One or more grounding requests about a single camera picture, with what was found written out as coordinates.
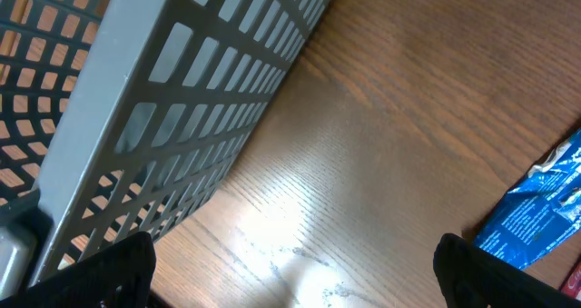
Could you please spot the grey plastic mesh basket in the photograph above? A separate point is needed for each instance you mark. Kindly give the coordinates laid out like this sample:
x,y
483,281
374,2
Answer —
x,y
121,118

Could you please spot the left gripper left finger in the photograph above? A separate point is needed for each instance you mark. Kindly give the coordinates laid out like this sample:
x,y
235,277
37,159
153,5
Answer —
x,y
119,276

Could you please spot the blue snack bar wrapper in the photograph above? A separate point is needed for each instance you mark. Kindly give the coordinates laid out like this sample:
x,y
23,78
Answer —
x,y
540,212

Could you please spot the red purple snack packet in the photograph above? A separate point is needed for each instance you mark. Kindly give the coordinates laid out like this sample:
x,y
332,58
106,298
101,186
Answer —
x,y
572,284

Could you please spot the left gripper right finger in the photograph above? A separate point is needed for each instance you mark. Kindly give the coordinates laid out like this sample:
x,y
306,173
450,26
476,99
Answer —
x,y
469,277

